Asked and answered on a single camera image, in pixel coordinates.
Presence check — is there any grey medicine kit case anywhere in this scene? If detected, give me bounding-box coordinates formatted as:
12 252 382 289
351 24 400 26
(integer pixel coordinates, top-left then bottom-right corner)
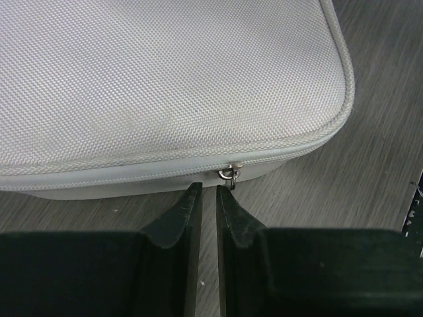
1 1 355 200

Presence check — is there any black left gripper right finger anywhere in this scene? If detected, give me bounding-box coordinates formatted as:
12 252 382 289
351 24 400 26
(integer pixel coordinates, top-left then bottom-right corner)
216 186 422 316

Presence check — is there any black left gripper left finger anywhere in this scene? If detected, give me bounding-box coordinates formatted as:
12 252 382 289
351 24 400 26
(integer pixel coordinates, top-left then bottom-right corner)
1 183 202 316

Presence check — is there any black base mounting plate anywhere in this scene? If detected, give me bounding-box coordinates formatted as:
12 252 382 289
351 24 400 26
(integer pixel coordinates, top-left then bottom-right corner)
402 176 423 259

